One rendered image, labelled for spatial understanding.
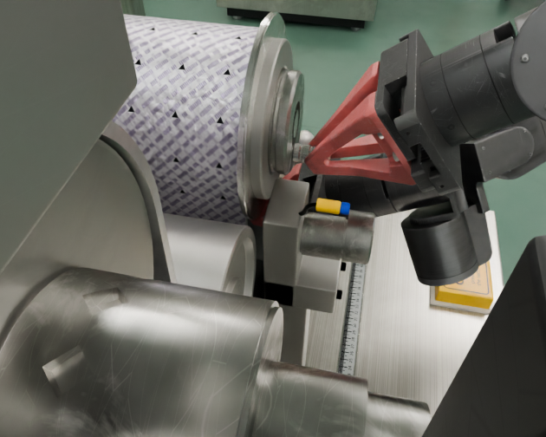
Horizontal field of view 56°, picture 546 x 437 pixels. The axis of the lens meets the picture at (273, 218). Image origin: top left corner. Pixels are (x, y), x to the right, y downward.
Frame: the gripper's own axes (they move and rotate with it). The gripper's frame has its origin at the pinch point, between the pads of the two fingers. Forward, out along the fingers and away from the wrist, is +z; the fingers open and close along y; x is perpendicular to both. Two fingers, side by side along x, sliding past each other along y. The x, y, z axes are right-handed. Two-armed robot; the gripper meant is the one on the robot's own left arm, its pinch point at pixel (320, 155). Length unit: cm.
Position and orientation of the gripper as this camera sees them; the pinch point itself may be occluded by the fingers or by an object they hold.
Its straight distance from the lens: 38.2
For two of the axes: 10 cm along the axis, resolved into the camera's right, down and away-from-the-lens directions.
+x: -5.9, -6.3, -5.1
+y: 2.0, -7.2, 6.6
